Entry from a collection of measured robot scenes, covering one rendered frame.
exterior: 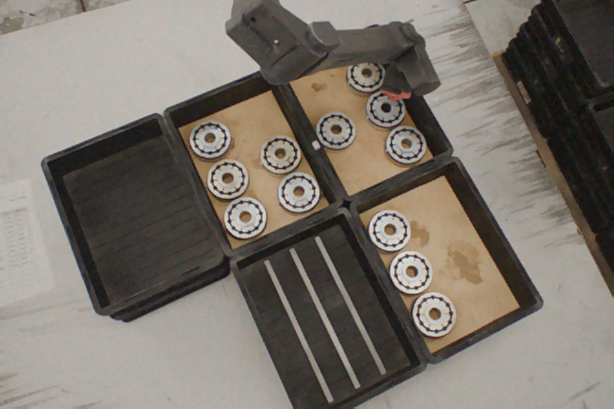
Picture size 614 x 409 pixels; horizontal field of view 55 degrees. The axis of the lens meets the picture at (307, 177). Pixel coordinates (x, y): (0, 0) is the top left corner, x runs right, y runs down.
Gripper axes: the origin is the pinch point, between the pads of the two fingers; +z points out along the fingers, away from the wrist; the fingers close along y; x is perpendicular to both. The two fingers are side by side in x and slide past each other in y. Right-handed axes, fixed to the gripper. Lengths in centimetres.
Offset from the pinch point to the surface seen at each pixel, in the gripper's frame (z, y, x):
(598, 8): 51, 79, -64
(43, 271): 27, -64, 73
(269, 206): 14.9, -33.3, 21.2
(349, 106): 15.3, -1.0, 9.6
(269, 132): 15.0, -14.6, 27.4
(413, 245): 15.3, -32.2, -15.3
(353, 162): 15.2, -15.8, 4.6
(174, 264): 15, -54, 38
